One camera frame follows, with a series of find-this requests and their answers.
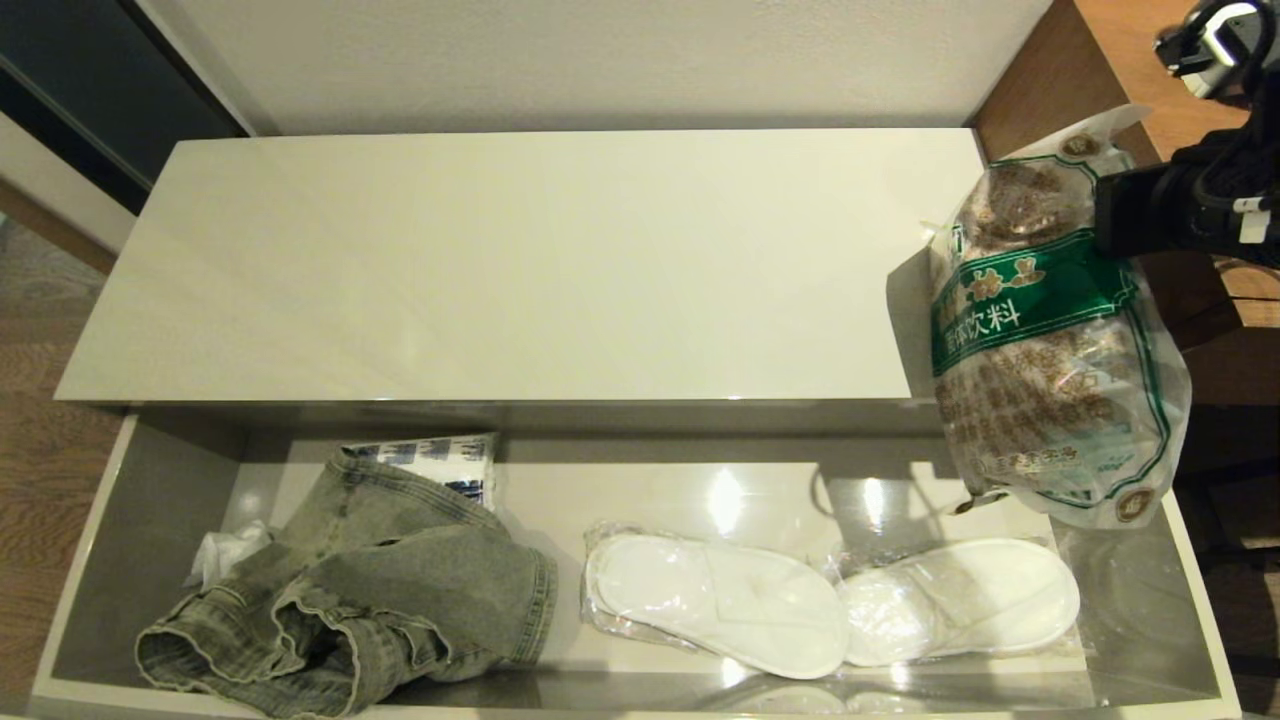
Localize brown grain packet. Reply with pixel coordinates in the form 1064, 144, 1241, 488
920, 105, 1193, 531

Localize grey-green denim shorts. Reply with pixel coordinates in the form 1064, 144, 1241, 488
135, 448, 559, 719

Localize white cabinet drawer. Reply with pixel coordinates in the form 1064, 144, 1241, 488
30, 405, 1241, 720

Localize brown wooden desk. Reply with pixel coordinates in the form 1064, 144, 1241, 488
975, 0, 1280, 406

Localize white disposable slipper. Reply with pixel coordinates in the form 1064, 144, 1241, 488
585, 533, 851, 681
838, 540, 1082, 668

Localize glossy white low cabinet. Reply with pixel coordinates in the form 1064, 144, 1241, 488
55, 128, 991, 437

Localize clear plastic slipper bag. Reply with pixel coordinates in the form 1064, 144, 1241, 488
580, 520, 1093, 691

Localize white blue printed packet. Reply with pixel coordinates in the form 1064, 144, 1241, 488
345, 433, 499, 511

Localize white plastic bag roll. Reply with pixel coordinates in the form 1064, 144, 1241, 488
185, 522, 277, 591

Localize dark glass door panel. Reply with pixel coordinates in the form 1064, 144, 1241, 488
0, 0, 251, 216

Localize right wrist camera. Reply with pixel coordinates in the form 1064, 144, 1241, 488
1155, 0, 1273, 101

